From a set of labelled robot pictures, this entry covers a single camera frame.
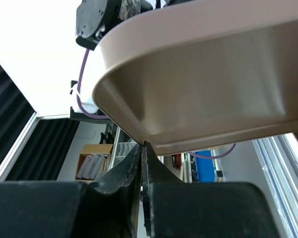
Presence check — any purple cable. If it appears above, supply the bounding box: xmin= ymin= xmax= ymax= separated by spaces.
xmin=75 ymin=48 xmax=110 ymax=119
xmin=188 ymin=143 xmax=237 ymax=159

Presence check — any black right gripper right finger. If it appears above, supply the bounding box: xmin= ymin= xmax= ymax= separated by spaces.
xmin=141 ymin=142 xmax=280 ymax=238

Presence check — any aluminium table edge rail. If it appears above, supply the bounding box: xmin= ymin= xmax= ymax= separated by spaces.
xmin=253 ymin=133 xmax=298 ymax=238

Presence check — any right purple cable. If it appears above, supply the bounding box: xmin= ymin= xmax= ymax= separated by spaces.
xmin=188 ymin=143 xmax=237 ymax=159

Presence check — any beige tin lid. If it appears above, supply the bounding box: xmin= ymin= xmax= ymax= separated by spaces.
xmin=92 ymin=0 xmax=298 ymax=155

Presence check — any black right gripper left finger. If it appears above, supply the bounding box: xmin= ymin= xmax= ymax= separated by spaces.
xmin=0 ymin=145 xmax=142 ymax=238

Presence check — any cardboard box with books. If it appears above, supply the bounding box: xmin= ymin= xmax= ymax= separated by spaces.
xmin=75 ymin=144 xmax=113 ymax=181

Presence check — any blue background object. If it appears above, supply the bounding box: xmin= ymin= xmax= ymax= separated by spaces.
xmin=195 ymin=157 xmax=215 ymax=182

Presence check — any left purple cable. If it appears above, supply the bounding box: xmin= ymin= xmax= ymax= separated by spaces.
xmin=75 ymin=48 xmax=110 ymax=119

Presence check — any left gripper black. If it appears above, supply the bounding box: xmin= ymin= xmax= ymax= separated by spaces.
xmin=75 ymin=0 xmax=153 ymax=50

